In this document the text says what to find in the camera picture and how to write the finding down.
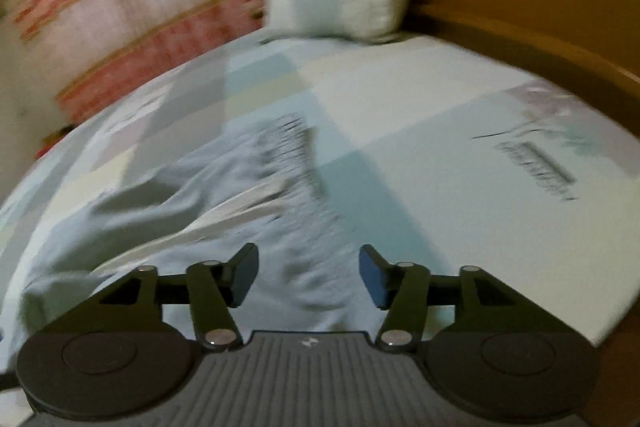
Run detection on patchwork floral bed sheet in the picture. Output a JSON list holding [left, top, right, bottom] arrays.
[[0, 27, 640, 358]]

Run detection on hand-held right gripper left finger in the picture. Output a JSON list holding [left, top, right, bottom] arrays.
[[65, 243, 261, 352]]

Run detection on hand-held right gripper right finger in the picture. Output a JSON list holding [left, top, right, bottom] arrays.
[[359, 244, 556, 353]]

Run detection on light blue fleece pants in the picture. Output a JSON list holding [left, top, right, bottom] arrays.
[[20, 114, 361, 343]]

